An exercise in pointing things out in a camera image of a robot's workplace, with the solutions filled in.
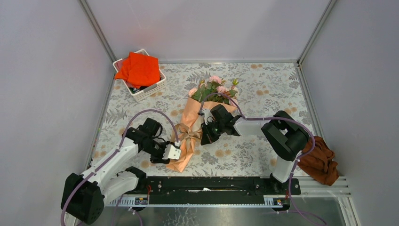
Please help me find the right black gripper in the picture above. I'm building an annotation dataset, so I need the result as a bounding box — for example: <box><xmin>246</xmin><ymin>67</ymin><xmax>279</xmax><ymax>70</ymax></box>
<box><xmin>201</xmin><ymin>120</ymin><xmax>225</xmax><ymax>145</ymax></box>

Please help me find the tan ribbon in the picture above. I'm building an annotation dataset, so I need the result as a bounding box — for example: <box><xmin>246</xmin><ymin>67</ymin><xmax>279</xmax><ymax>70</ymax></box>
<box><xmin>175</xmin><ymin>123</ymin><xmax>202</xmax><ymax>142</ymax></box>

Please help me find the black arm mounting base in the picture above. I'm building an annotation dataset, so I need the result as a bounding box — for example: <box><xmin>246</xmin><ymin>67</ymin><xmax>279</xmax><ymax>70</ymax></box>
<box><xmin>126</xmin><ymin>176</ymin><xmax>301</xmax><ymax>206</ymax></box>

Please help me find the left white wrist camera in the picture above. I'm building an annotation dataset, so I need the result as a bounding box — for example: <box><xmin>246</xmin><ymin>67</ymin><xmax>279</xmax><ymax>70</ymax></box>
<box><xmin>162</xmin><ymin>144</ymin><xmax>182</xmax><ymax>160</ymax></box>

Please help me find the beige kraft wrapping paper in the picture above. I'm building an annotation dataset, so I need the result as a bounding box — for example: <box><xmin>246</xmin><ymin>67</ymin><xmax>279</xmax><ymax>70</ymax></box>
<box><xmin>166</xmin><ymin>97</ymin><xmax>238</xmax><ymax>174</ymax></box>

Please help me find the brown cloth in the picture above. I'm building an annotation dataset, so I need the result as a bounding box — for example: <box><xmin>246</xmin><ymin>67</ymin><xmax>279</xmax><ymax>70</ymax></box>
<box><xmin>297</xmin><ymin>136</ymin><xmax>339</xmax><ymax>186</ymax></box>

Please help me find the floral patterned table mat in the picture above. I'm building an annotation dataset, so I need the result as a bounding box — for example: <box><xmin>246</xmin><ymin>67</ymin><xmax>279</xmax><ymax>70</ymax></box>
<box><xmin>91</xmin><ymin>63</ymin><xmax>312</xmax><ymax>177</ymax></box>

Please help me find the orange cloth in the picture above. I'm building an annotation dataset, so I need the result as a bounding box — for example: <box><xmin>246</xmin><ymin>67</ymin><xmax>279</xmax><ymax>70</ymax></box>
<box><xmin>114</xmin><ymin>52</ymin><xmax>161</xmax><ymax>89</ymax></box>

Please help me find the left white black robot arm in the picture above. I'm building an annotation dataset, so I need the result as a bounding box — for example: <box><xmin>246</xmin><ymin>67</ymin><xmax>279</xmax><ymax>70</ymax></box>
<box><xmin>61</xmin><ymin>118</ymin><xmax>180</xmax><ymax>225</ymax></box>

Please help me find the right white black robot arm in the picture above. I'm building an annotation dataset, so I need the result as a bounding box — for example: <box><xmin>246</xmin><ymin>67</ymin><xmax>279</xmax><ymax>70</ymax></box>
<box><xmin>198</xmin><ymin>104</ymin><xmax>311</xmax><ymax>194</ymax></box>

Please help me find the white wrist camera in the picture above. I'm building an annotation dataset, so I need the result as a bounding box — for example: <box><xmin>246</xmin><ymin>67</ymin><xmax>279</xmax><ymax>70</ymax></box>
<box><xmin>162</xmin><ymin>144</ymin><xmax>182</xmax><ymax>160</ymax></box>
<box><xmin>201</xmin><ymin>109</ymin><xmax>215</xmax><ymax>125</ymax></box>

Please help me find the pink fake flower bouquet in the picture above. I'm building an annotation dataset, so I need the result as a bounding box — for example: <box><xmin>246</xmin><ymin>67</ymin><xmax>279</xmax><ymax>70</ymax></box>
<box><xmin>188</xmin><ymin>76</ymin><xmax>239</xmax><ymax>106</ymax></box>

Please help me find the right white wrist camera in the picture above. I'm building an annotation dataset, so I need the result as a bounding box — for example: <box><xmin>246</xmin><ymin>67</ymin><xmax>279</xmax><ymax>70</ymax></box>
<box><xmin>201</xmin><ymin>109</ymin><xmax>215</xmax><ymax>125</ymax></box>

